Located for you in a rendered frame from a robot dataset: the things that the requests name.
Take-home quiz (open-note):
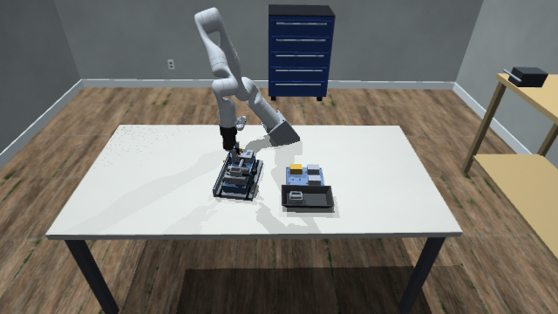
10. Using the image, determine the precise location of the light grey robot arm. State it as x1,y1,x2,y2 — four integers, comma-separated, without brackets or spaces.
194,8,280,128

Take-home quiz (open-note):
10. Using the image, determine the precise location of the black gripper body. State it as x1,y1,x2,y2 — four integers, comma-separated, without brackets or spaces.
219,114,246,150

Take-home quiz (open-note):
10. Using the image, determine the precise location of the small yellow block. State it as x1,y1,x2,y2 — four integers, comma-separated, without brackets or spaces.
290,164,302,174

